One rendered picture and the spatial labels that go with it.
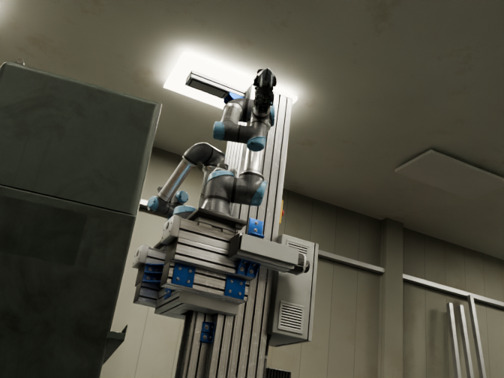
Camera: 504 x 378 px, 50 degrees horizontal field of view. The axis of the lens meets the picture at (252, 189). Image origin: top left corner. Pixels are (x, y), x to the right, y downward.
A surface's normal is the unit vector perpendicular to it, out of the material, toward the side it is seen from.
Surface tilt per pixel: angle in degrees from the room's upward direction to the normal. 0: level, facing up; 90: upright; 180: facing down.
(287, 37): 180
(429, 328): 90
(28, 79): 90
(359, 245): 90
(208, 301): 90
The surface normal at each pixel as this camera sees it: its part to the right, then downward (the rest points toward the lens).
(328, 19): -0.12, 0.90
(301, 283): 0.44, -0.33
